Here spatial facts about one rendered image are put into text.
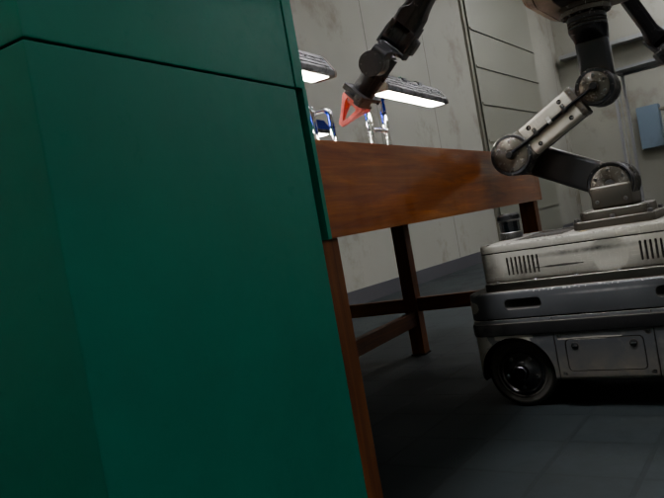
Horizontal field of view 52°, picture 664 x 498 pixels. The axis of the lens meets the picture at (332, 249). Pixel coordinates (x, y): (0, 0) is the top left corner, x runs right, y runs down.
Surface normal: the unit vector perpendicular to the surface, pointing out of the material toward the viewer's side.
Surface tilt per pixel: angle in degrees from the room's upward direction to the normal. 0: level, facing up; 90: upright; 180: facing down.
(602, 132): 90
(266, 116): 90
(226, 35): 90
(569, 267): 90
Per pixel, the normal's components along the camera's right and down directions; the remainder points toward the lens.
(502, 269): -0.57, 0.11
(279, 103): 0.86, -0.14
